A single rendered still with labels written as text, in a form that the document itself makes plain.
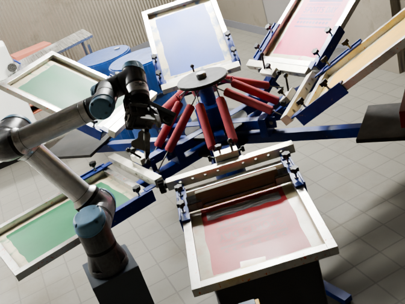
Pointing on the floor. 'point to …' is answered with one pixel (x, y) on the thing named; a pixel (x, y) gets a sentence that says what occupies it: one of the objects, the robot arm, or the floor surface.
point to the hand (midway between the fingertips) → (155, 144)
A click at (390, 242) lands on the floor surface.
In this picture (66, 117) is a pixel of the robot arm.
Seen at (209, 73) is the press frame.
